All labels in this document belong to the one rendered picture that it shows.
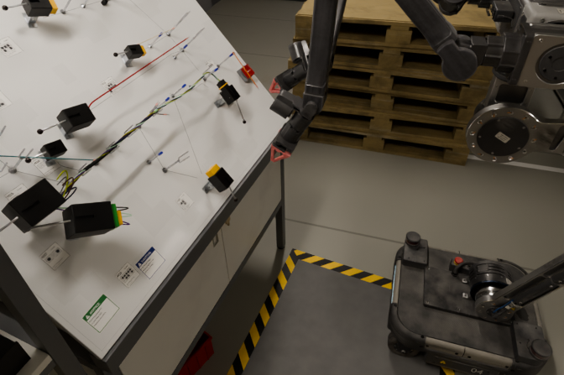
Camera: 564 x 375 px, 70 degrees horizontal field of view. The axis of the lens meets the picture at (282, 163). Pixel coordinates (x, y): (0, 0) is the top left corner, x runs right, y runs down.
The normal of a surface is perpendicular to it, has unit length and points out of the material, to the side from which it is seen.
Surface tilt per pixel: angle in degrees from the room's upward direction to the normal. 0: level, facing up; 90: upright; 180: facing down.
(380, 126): 90
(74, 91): 49
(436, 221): 0
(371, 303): 0
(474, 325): 0
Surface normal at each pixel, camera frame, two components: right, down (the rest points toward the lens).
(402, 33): -0.25, 0.59
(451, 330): -0.02, -0.79
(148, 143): 0.68, -0.35
